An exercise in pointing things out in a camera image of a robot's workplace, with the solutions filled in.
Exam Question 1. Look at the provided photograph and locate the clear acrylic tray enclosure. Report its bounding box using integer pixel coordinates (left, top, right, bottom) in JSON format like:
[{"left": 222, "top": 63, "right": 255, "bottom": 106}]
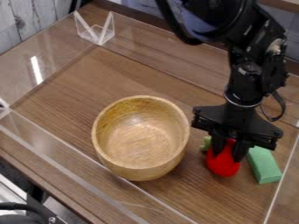
[{"left": 0, "top": 16, "right": 299, "bottom": 224}]

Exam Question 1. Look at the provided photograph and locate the green rectangular block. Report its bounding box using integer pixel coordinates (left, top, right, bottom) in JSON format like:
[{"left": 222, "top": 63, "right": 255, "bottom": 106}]
[{"left": 247, "top": 146, "right": 282, "bottom": 184}]

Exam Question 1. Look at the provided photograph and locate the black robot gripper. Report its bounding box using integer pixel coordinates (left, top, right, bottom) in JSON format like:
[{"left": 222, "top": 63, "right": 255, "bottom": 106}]
[{"left": 191, "top": 102, "right": 284, "bottom": 163}]

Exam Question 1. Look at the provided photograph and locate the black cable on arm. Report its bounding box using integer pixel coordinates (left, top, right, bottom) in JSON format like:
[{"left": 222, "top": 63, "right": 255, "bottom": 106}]
[{"left": 259, "top": 90, "right": 288, "bottom": 123}]

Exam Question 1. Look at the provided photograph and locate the red plush strawberry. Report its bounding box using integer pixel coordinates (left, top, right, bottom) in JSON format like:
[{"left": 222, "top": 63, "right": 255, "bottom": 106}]
[{"left": 202, "top": 136, "right": 241, "bottom": 178}]

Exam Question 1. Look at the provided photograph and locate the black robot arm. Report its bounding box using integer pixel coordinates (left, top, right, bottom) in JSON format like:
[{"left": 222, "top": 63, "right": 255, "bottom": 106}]
[{"left": 155, "top": 0, "right": 289, "bottom": 162}]

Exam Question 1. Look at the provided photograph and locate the wooden bowl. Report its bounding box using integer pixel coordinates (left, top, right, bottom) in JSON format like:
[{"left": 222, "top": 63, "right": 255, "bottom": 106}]
[{"left": 91, "top": 95, "right": 191, "bottom": 181}]

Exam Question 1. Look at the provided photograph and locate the black stand lower left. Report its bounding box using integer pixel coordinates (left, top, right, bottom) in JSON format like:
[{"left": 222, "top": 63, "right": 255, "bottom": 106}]
[{"left": 0, "top": 157, "right": 75, "bottom": 224}]

